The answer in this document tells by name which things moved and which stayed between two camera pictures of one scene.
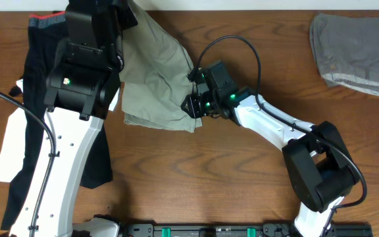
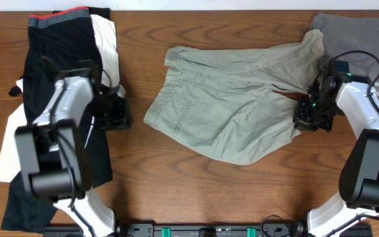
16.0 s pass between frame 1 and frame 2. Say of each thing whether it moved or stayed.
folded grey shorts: stayed
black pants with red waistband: stayed
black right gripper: moved
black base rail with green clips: stayed
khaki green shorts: moved
